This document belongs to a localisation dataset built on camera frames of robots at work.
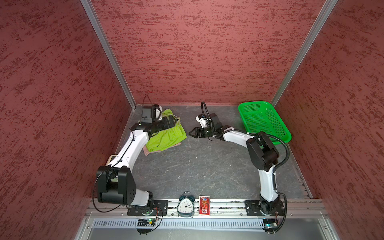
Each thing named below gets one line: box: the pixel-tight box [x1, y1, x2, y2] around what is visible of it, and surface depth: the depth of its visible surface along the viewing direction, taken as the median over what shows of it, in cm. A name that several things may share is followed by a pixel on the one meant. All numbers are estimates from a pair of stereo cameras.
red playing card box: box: [198, 195, 211, 216], surface depth 75 cm
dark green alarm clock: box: [176, 191, 195, 218], surface depth 73 cm
